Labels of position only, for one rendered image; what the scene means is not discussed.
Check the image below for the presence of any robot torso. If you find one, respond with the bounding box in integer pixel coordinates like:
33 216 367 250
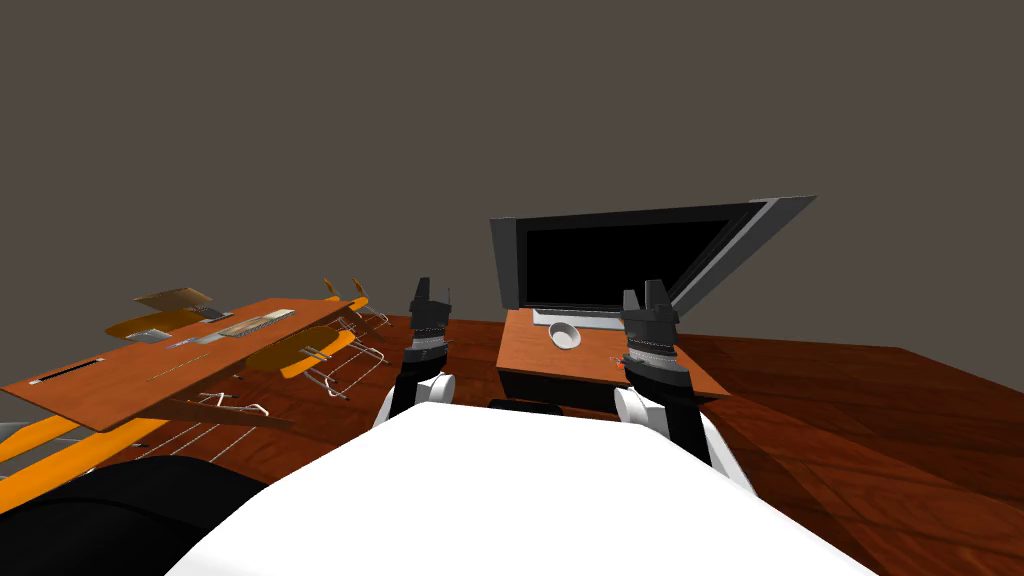
163 397 881 576

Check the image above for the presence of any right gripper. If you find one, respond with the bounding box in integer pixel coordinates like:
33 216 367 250
621 279 682 344

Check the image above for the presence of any black flat television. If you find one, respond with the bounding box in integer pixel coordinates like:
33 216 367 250
489 194 819 332

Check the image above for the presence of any brown wooden television stand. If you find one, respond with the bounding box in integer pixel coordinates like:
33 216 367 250
495 307 732 414

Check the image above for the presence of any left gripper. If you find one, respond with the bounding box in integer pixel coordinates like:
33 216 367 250
408 277 454 340

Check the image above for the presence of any long brown wooden table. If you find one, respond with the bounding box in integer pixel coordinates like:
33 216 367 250
0 296 371 434

